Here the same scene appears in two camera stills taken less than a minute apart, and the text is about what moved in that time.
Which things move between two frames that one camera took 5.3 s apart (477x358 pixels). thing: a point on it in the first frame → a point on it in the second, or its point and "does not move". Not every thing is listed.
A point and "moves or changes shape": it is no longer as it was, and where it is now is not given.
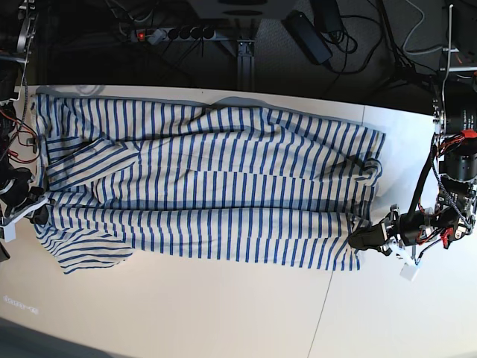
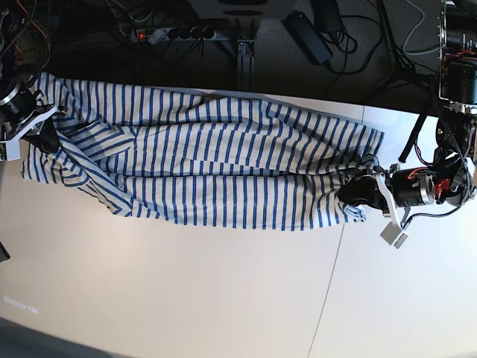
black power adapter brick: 308,36 does not move
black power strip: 158,34 does not move
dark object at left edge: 4,254 does not move
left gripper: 411,229 → 408,187
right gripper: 18,200 → 21,112
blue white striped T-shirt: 221,180 moves or changes shape
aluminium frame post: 246,66 does not move
